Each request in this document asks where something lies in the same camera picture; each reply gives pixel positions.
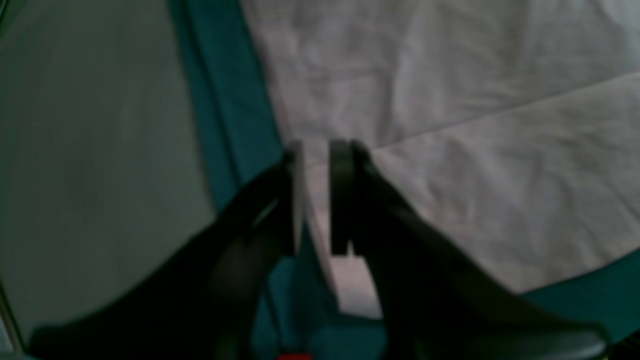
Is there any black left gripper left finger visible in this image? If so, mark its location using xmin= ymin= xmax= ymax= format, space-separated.
xmin=30 ymin=142 xmax=303 ymax=360

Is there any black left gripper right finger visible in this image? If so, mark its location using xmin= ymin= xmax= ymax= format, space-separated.
xmin=329 ymin=140 xmax=609 ymax=360

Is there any pink T-shirt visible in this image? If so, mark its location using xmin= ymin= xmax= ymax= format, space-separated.
xmin=241 ymin=0 xmax=640 ymax=319

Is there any teal table cloth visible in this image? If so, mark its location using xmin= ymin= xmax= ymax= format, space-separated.
xmin=169 ymin=0 xmax=639 ymax=360

